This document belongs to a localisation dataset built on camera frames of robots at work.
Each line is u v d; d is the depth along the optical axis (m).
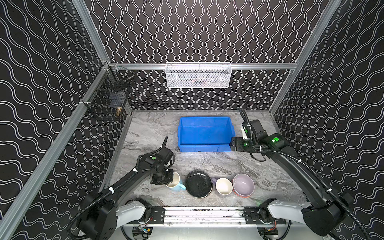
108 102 0.93
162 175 0.67
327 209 0.37
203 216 0.75
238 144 0.67
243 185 0.81
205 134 1.06
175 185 0.74
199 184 0.83
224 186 0.82
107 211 0.39
